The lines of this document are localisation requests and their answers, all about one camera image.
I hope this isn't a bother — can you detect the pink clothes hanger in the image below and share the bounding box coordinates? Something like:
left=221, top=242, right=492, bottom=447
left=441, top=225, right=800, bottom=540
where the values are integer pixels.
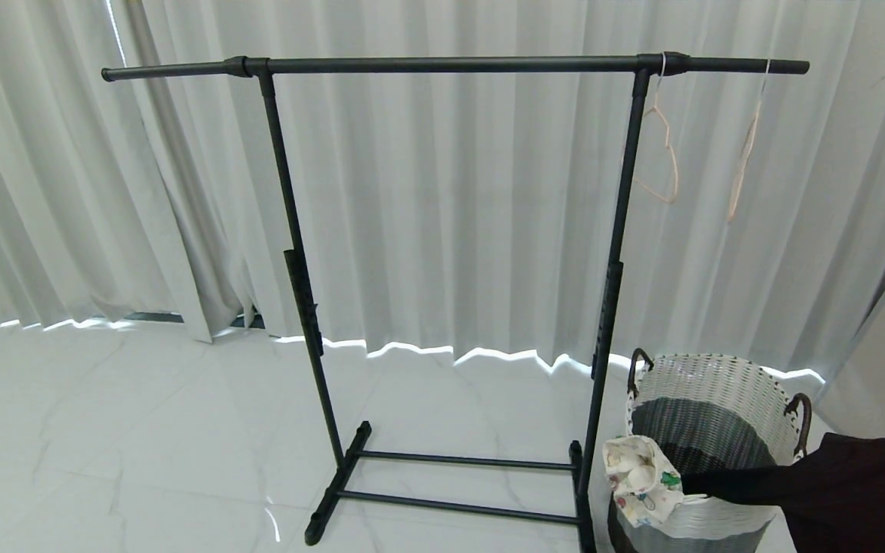
left=727, top=60, right=772, bottom=224
left=633, top=54, right=680, bottom=205

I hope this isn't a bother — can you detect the black short-sleeved shirt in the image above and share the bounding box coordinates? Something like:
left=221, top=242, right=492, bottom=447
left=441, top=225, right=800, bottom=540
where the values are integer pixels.
left=681, top=428, right=885, bottom=553

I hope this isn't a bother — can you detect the black clothes rack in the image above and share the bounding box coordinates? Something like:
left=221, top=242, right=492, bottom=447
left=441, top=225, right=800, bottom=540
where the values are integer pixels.
left=101, top=51, right=810, bottom=553

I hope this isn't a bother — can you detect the white laundry basket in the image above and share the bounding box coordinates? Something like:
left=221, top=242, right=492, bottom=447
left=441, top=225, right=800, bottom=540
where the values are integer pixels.
left=608, top=347, right=814, bottom=553

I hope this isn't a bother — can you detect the white curtain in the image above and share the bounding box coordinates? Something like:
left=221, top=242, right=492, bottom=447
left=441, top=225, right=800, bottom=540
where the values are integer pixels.
left=108, top=0, right=885, bottom=385
left=0, top=0, right=217, bottom=344

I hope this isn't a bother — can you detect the cream printed garment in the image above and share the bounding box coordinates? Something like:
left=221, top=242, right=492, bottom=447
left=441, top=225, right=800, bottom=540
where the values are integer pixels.
left=602, top=435, right=708, bottom=529

